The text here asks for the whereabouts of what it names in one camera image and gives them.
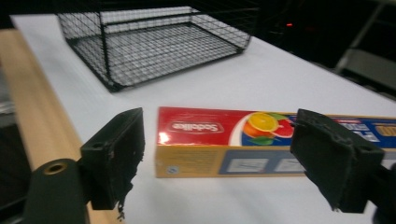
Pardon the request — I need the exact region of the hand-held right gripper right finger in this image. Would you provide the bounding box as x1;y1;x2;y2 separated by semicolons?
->
290;108;386;214

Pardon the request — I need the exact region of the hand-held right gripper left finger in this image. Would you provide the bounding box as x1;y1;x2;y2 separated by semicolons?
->
79;107;146;220

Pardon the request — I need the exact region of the long red and yellow box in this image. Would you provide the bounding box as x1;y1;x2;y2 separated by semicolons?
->
154;106;396;179

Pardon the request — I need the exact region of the black wire mesh basket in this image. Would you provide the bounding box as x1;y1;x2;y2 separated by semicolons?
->
56;6;252;93

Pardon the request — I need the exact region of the grey metal stand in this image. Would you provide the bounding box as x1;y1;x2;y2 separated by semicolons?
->
334;1;396;94

